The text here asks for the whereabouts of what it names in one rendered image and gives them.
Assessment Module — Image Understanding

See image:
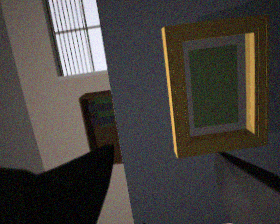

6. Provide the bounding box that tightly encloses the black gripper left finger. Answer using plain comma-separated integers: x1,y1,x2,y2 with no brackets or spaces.
0,144,114,224

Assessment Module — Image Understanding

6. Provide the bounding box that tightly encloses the brown wooden picture frame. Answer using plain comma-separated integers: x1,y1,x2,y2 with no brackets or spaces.
162,13,270,159

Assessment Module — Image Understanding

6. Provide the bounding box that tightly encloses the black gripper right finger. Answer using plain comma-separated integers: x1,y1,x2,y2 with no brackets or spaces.
214,151,280,224

